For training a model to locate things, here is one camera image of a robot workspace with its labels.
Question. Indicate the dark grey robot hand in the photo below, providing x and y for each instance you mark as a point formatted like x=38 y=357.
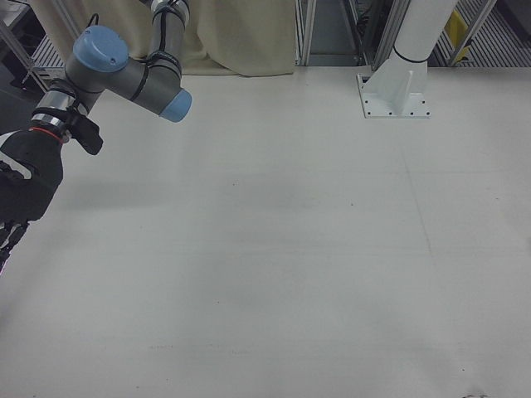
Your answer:
x=29 y=178

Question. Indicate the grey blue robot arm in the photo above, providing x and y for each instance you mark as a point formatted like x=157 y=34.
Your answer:
x=137 y=79

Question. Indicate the beige curtain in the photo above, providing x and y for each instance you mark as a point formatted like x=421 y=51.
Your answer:
x=232 y=37

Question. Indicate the yellow floor sign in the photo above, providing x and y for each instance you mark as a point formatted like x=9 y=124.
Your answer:
x=456 y=29

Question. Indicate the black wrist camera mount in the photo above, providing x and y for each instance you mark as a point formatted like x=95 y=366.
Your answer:
x=88 y=132

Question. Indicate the aluminium door frame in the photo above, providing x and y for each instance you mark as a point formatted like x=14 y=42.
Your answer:
x=305 y=33

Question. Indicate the white pedestal base bracket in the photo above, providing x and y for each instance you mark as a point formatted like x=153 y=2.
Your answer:
x=394 y=97

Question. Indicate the white pedestal column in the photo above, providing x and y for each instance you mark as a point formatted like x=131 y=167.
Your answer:
x=421 y=29

